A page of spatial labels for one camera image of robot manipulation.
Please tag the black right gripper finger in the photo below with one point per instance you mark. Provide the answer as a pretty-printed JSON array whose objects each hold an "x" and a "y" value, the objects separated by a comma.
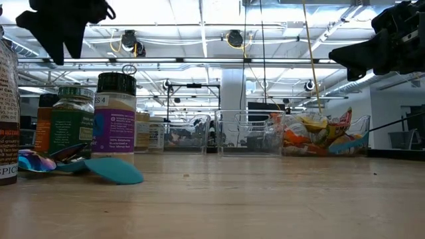
[
  {"x": 360, "y": 73},
  {"x": 362, "y": 53}
]

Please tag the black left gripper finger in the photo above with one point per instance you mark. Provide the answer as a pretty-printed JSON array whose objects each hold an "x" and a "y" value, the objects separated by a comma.
[
  {"x": 58, "y": 49},
  {"x": 76, "y": 43}
]

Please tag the blue red beef ramen packet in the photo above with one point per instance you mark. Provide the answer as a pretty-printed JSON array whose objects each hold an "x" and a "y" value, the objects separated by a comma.
[{"x": 348, "y": 146}]

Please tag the green label spice jar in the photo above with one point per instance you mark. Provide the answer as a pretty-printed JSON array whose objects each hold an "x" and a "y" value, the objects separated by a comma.
[{"x": 68, "y": 126}]

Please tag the orange label spice jar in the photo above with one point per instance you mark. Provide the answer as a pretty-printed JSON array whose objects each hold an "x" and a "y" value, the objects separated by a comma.
[{"x": 44, "y": 129}]

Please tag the purple label spice jar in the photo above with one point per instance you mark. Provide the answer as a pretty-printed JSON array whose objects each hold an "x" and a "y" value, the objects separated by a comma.
[{"x": 114, "y": 126}]

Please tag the tan lid spice jar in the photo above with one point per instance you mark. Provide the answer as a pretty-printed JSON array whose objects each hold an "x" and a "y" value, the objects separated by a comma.
[{"x": 142, "y": 132}]

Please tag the teal plastic spoon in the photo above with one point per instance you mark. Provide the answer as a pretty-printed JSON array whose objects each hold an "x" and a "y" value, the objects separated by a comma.
[{"x": 114, "y": 171}]

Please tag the clear plastic bin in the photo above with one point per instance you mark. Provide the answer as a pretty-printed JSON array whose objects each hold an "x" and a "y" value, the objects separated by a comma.
[
  {"x": 363, "y": 126},
  {"x": 232, "y": 139},
  {"x": 202, "y": 132}
]

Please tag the grey chair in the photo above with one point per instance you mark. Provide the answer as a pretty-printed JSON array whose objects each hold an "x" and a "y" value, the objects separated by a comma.
[{"x": 403, "y": 139}]

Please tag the black monitor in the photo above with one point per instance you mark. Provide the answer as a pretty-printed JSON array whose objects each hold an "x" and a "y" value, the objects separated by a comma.
[{"x": 265, "y": 106}]

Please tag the long ceiling light fixture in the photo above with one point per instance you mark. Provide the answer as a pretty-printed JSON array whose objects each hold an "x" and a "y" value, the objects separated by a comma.
[{"x": 212, "y": 60}]

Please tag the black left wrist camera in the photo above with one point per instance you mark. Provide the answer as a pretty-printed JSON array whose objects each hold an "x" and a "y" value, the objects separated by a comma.
[{"x": 30, "y": 23}]

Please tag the black aluminium table frame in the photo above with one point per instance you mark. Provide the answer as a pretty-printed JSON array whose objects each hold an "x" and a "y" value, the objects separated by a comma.
[{"x": 398, "y": 154}]

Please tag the black metal stand frame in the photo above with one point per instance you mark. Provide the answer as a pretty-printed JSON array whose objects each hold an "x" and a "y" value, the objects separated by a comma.
[{"x": 194, "y": 85}]

